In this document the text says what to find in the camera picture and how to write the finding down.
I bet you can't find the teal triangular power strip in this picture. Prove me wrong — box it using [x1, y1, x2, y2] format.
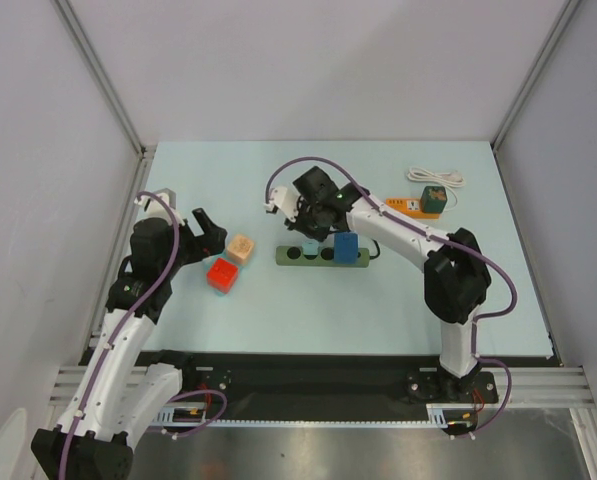
[202, 254, 239, 300]

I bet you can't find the small teal charger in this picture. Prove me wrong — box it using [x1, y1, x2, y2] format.
[302, 240, 319, 257]

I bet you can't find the beige cube socket adapter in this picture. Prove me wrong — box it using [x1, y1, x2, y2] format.
[226, 234, 255, 266]

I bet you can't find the blue cube socket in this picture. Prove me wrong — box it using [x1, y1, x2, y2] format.
[333, 232, 359, 265]

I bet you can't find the red cube socket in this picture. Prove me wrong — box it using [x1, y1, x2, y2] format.
[206, 257, 240, 295]

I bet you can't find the dark green cube socket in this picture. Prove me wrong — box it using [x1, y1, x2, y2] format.
[420, 185, 447, 214]

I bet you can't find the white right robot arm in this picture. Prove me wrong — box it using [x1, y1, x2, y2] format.
[266, 167, 491, 401]

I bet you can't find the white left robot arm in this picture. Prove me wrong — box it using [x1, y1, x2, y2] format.
[31, 204, 227, 479]

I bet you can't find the green power strip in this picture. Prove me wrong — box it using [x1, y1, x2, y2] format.
[275, 246, 371, 268]

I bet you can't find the orange power strip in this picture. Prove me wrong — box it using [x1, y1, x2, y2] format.
[385, 197, 441, 220]

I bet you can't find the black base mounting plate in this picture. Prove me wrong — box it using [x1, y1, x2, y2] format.
[127, 351, 562, 424]

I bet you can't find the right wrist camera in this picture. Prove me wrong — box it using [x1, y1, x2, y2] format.
[264, 186, 300, 223]

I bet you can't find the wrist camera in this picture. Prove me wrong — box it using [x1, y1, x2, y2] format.
[264, 186, 300, 223]
[134, 188, 184, 225]

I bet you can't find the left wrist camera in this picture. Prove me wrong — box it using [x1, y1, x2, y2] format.
[134, 188, 184, 225]

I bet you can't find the white slotted cable duct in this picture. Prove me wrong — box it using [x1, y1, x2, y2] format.
[148, 406, 476, 436]

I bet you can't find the aluminium frame rail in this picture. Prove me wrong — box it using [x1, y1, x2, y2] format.
[45, 144, 156, 384]

